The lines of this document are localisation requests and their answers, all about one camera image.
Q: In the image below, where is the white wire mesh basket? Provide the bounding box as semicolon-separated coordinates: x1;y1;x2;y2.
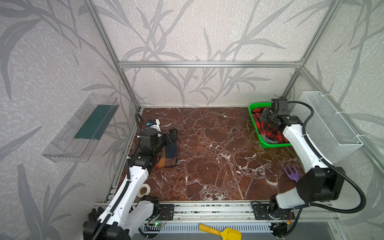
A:
299;91;364;163

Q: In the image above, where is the grey long sleeve shirt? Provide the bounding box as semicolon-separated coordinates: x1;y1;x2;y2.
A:
262;132;287;145

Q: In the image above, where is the black glove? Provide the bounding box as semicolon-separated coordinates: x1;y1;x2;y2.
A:
83;208;99;227

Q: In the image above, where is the aluminium front rail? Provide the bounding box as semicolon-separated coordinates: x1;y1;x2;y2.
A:
92;200;343;224

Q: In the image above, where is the green plastic basket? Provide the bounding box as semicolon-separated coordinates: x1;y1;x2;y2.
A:
248;102;291;149

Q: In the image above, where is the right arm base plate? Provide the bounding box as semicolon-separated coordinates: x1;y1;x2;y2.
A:
251;202;296;222

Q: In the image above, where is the aluminium frame crossbar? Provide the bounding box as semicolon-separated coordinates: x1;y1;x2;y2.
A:
118;61;301;69

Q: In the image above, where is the folded brown plaid shirt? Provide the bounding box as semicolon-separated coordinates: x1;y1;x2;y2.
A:
131;140;178;169

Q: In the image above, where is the clear plastic wall tray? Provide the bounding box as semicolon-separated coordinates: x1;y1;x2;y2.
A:
42;94;120;163

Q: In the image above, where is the purple pink toy fork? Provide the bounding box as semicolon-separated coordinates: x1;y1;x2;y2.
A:
283;166;300;183

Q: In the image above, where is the yellow toy shovel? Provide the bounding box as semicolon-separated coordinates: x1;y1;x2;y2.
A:
199;224;242;240

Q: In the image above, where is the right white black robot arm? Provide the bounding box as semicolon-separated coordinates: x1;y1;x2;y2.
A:
262;98;367;218

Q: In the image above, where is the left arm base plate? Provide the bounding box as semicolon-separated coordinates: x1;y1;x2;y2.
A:
150;204;175;221

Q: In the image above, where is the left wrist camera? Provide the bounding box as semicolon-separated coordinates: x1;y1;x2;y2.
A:
147;119;161;132

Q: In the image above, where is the red black plaid shirt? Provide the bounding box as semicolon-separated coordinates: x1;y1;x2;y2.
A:
251;108;289;145

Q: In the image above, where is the white tape roll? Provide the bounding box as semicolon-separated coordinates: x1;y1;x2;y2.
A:
137;183;151;198

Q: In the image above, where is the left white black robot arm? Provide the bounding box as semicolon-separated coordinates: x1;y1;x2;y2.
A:
83;128;178;240

